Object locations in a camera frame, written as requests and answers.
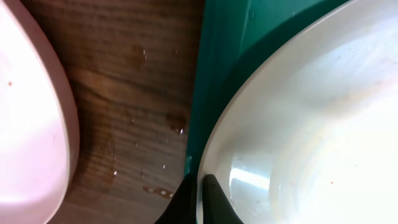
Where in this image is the teal plastic tray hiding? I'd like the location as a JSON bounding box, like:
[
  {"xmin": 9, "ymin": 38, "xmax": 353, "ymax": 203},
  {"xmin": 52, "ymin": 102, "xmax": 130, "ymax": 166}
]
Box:
[{"xmin": 184, "ymin": 0, "xmax": 346, "ymax": 174}]

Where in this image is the white plate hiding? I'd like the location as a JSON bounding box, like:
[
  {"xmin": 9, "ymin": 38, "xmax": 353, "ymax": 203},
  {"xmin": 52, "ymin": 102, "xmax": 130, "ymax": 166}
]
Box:
[
  {"xmin": 198, "ymin": 0, "xmax": 397, "ymax": 223},
  {"xmin": 1, "ymin": 1, "xmax": 80, "ymax": 223}
]

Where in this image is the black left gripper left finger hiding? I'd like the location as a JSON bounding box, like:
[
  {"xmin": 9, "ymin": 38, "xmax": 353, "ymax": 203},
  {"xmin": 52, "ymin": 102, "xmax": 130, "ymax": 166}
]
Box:
[{"xmin": 155, "ymin": 174, "xmax": 197, "ymax": 224}]

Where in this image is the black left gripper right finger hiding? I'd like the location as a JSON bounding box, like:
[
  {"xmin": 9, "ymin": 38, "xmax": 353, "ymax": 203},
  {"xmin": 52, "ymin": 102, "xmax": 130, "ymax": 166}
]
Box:
[{"xmin": 202, "ymin": 174, "xmax": 243, "ymax": 224}]

